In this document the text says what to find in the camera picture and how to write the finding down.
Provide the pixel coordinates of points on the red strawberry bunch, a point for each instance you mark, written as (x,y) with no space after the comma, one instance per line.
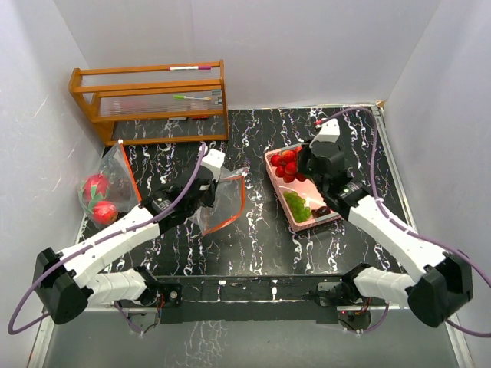
(286,165)

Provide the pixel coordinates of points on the green grape cluster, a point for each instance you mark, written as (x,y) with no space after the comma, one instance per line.
(296,204)

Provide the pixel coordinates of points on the dark red plum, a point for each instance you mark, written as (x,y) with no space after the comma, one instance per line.
(321,211)

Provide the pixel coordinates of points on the clear orange zip bag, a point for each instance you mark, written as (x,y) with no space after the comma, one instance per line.
(123,191)

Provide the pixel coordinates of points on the red apple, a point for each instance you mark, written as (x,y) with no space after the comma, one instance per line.
(104,213)

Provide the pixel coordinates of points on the red green dragon fruit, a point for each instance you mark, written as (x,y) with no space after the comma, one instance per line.
(93,190)

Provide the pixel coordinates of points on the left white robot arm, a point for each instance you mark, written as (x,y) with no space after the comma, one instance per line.
(66,282)

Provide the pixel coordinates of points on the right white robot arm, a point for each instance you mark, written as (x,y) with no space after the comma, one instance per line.
(435,284)

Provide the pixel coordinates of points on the pink perforated plastic basket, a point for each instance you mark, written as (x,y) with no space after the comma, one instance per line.
(305,189)

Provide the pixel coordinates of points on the wooden shelf rack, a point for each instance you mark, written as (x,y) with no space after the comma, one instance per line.
(136,105)

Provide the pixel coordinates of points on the green yellow toothbrush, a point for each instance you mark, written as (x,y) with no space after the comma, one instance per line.
(185,97)

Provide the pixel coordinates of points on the pink white marker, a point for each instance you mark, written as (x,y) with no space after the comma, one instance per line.
(191,68)

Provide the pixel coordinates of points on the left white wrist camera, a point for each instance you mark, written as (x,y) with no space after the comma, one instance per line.
(213,161)

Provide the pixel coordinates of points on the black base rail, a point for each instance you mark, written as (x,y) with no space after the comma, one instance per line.
(312,298)

